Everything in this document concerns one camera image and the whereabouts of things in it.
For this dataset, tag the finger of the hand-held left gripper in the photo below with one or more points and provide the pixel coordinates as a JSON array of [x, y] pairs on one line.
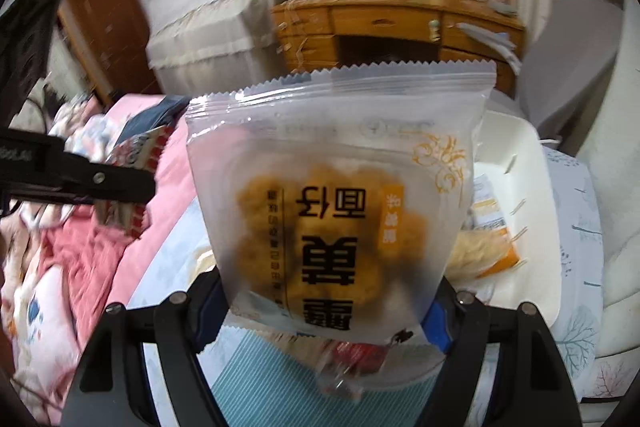
[[110, 184]]

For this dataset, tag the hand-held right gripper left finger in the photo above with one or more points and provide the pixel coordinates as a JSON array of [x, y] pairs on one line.
[[210, 317]]

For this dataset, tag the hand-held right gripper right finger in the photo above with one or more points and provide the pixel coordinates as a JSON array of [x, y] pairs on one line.
[[440, 327]]

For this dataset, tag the red white striped snack packet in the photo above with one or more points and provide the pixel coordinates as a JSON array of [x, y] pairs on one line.
[[145, 147]]

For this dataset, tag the frosted pastry snack packet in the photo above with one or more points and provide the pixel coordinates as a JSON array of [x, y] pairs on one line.
[[340, 217]]

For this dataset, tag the white plastic tray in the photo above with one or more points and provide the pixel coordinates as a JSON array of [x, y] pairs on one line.
[[530, 187]]

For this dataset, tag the pink blanket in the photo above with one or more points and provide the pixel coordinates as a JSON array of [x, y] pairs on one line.
[[100, 257]]

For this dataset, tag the blue cloth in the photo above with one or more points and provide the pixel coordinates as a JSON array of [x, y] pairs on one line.
[[150, 117]]

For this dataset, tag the teal striped mat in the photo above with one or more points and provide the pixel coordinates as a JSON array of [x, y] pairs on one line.
[[270, 382]]

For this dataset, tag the brown wooden door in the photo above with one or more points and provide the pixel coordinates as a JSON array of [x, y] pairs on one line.
[[110, 37]]

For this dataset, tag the orange snack packet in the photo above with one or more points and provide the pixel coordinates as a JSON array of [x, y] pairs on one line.
[[500, 252]]

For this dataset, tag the lace covered cabinet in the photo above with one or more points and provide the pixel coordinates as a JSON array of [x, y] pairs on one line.
[[210, 37]]

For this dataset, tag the white leaf print quilt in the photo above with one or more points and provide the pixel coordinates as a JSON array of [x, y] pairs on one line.
[[620, 207]]

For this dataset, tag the grey office chair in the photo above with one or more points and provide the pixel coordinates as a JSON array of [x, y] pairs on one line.
[[565, 72]]

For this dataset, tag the wooden desk with hutch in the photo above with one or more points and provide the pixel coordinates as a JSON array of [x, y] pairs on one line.
[[380, 22]]

